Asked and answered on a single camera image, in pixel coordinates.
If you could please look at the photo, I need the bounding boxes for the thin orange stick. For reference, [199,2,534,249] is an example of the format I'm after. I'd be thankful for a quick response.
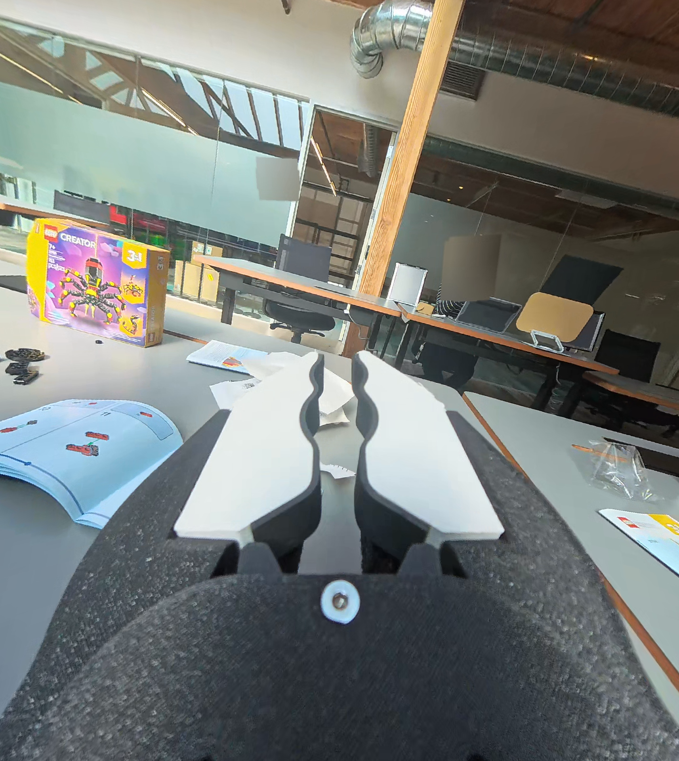
[571,444,631,463]

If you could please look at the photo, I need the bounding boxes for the black slanted panel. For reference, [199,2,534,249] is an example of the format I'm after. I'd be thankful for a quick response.
[538,255,624,305]

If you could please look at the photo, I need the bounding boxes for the dark vent grille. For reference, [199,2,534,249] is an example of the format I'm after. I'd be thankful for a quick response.
[440,59,486,101]

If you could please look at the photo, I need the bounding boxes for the crumpled white papers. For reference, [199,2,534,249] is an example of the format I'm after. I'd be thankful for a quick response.
[209,351,356,429]

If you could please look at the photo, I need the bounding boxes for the silver ventilation duct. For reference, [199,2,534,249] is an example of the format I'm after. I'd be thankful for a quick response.
[349,0,679,127]

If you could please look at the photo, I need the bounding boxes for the stack of cardboard boxes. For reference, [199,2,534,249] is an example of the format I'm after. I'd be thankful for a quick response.
[172,240,223,303]

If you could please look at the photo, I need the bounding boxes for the yellow purple toy set box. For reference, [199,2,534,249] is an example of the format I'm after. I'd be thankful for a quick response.
[26,218,171,348]

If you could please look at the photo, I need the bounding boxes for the tan board on stand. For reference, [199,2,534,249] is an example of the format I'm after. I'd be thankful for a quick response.
[516,292,595,354]

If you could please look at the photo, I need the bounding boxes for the white framed case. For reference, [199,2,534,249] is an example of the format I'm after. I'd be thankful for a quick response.
[387,262,429,308]

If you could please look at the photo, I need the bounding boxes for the clear plastic bag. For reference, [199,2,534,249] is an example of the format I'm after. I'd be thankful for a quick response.
[587,439,657,502]

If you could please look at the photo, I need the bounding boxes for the white yellow instruction leaflet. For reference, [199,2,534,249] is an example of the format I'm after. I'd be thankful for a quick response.
[599,508,679,607]

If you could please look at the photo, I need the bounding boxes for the wood edged office desk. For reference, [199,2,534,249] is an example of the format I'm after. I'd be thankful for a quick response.
[193,255,403,342]
[398,302,621,417]
[0,184,111,231]
[582,371,679,441]

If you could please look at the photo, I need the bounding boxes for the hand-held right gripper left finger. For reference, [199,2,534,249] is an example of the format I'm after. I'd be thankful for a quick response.
[173,351,325,574]

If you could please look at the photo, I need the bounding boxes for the dark computer monitor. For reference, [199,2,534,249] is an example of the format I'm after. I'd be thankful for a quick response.
[53,189,112,225]
[275,234,333,284]

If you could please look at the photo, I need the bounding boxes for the wooden post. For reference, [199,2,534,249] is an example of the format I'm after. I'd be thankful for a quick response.
[342,0,465,358]

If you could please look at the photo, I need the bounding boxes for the black office chair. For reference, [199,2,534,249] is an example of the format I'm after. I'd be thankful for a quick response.
[263,296,337,345]
[594,329,662,384]

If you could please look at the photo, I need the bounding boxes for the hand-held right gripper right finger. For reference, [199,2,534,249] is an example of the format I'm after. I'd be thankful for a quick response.
[351,350,505,574]

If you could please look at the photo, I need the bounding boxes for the white printed leaflet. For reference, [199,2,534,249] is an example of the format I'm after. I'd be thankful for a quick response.
[187,339,269,375]

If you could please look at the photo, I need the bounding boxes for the blue instruction booklet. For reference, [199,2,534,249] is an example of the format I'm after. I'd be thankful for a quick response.
[0,398,184,530]

